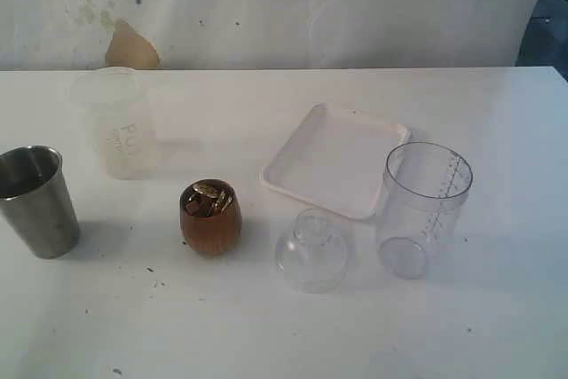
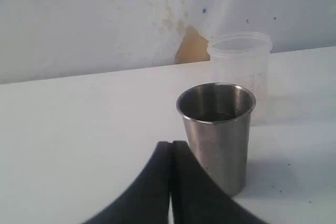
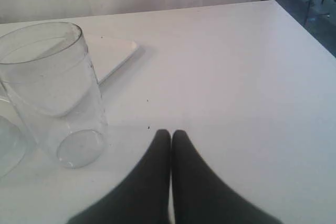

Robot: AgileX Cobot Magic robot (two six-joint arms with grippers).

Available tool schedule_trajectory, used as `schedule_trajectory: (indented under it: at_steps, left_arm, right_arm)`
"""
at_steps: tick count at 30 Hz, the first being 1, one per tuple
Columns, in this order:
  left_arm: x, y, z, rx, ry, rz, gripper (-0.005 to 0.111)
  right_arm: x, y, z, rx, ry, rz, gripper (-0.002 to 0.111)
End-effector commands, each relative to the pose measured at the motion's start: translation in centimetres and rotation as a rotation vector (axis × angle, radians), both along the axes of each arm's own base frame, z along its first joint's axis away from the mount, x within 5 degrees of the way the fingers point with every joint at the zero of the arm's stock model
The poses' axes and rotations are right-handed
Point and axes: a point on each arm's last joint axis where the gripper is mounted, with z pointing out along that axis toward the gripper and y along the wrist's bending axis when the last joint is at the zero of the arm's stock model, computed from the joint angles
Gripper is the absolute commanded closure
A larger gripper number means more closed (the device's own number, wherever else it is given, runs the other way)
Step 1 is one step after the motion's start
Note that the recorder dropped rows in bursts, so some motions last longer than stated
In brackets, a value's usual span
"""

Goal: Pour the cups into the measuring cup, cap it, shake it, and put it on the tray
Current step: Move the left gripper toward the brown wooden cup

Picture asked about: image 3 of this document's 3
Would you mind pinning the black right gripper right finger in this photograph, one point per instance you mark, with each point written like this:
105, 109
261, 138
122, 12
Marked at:
200, 196

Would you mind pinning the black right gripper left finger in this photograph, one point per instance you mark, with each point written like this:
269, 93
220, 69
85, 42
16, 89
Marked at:
143, 196

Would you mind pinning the clear dome shaker lid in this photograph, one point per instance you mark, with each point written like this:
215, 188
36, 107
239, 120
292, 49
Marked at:
13, 139

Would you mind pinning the clear plastic shaker cup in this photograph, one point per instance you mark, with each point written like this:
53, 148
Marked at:
48, 76

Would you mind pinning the white rectangular tray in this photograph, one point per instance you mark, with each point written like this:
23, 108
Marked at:
109, 54

